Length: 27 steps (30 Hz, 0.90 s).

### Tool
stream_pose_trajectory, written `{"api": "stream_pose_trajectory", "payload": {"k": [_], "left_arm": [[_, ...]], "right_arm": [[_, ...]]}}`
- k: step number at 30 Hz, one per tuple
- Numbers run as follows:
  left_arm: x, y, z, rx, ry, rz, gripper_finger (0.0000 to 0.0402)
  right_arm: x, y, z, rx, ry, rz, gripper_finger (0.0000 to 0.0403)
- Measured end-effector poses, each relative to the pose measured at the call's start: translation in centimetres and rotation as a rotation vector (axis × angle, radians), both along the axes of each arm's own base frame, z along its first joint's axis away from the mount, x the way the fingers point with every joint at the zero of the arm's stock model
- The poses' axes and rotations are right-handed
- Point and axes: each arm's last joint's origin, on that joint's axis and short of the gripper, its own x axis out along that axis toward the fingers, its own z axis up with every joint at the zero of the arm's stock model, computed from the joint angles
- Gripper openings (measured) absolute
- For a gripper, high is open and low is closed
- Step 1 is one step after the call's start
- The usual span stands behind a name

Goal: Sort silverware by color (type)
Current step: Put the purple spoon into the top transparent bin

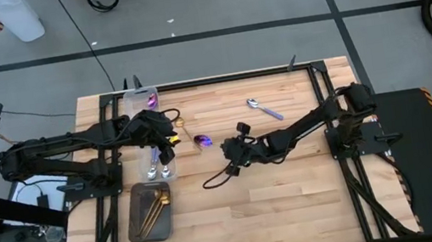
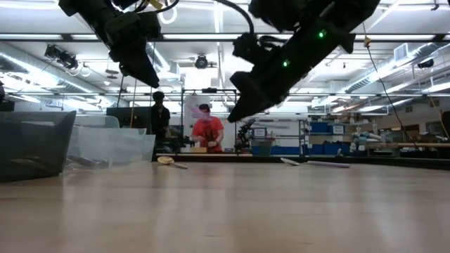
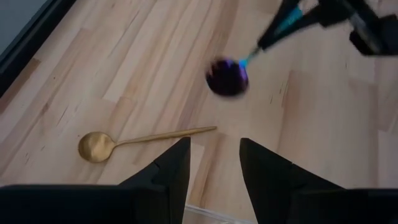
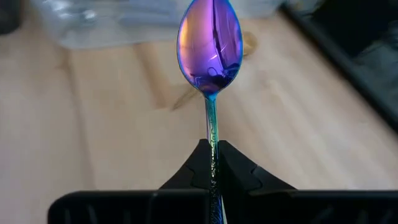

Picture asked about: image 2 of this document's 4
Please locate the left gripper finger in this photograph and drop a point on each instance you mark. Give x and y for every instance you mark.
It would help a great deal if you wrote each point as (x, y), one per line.
(139, 70)

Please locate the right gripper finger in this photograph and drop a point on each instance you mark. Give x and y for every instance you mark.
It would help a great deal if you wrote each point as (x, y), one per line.
(258, 89)
(246, 112)

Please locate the silver spoon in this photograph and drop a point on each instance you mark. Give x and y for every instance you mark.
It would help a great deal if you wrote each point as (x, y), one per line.
(290, 161)

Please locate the gold spoon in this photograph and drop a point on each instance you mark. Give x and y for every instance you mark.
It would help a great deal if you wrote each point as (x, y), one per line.
(165, 160)

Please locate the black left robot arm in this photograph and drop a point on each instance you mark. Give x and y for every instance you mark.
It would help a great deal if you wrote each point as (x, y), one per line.
(84, 8)

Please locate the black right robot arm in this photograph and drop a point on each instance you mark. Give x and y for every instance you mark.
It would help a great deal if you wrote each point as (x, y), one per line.
(334, 17)

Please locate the black background robot arm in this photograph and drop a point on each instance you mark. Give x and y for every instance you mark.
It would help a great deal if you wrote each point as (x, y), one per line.
(244, 135)
(183, 144)

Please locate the person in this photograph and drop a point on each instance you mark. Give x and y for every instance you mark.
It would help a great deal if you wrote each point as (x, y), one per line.
(209, 131)
(160, 119)

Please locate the black monitor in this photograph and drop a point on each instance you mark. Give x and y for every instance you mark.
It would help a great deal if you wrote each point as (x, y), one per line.
(123, 117)

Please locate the white cabinet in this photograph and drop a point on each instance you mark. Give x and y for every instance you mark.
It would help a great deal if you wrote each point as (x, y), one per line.
(191, 102)

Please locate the blue storage bin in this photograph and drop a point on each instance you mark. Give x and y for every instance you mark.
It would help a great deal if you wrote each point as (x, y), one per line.
(330, 149)
(318, 128)
(288, 151)

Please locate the metal shelf rack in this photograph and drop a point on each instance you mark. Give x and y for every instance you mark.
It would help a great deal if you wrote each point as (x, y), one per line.
(302, 137)

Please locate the clear plastic container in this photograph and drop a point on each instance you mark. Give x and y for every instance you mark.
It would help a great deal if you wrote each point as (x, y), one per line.
(102, 121)
(133, 147)

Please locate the dark smoked plastic container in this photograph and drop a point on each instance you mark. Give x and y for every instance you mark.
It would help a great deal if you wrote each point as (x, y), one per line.
(35, 147)

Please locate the wooden workbench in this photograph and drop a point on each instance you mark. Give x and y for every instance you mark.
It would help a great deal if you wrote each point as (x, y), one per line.
(415, 144)

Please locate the silver ceiling air duct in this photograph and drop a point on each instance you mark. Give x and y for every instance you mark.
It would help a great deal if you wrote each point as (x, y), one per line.
(158, 59)

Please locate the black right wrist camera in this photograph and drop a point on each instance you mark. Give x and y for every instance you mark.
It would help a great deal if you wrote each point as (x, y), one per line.
(246, 49)

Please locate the black metal frame stand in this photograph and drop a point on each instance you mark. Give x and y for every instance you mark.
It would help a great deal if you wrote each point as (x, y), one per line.
(209, 90)

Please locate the round black ceiling camera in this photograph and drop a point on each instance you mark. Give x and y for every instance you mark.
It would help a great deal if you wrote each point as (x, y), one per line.
(201, 62)

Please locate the black hanging camera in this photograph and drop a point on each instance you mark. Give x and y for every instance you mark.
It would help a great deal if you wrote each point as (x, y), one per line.
(61, 56)

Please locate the black overhead frame bar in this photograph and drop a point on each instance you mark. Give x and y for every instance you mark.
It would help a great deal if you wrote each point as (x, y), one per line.
(439, 37)

